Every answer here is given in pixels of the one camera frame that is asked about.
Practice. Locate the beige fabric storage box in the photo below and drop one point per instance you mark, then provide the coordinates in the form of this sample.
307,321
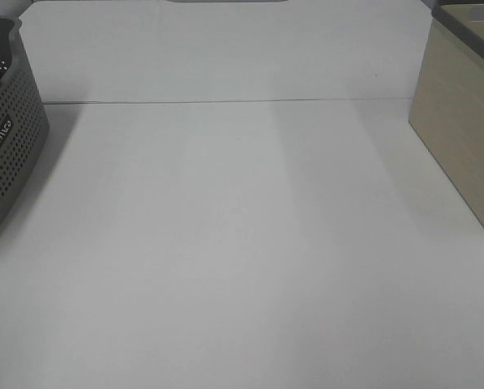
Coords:
447,111

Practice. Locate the grey perforated plastic basket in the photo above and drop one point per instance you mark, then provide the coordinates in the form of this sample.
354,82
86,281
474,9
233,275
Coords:
24,126

